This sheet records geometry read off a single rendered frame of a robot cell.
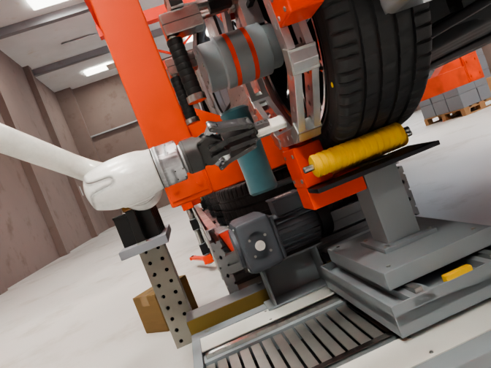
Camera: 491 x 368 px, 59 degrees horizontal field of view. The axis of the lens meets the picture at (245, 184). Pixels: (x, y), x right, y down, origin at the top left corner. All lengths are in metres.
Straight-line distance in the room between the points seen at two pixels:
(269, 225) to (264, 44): 0.57
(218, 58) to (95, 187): 0.46
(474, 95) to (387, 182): 6.83
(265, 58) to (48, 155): 0.57
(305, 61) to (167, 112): 0.76
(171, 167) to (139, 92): 0.76
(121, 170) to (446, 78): 3.68
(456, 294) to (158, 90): 1.14
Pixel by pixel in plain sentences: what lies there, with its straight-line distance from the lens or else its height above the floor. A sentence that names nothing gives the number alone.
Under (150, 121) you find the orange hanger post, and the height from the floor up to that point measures 0.84.
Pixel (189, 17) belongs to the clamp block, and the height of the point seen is 0.92.
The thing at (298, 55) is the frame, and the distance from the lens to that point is 0.96.
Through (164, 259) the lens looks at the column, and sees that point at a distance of 1.74.
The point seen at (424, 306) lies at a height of 0.14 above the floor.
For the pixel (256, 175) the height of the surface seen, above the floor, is 0.53.
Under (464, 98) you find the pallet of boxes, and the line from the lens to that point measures 7.89.
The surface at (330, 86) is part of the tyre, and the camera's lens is 1.02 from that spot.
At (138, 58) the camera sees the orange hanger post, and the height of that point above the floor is 1.06.
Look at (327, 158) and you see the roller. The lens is 1.07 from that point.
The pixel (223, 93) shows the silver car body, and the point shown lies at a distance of 3.68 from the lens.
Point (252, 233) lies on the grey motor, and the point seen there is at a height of 0.36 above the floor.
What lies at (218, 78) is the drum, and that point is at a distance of 1.15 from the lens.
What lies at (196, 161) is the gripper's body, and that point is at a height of 0.62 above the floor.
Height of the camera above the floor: 0.58
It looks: 3 degrees down
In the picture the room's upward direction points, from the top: 21 degrees counter-clockwise
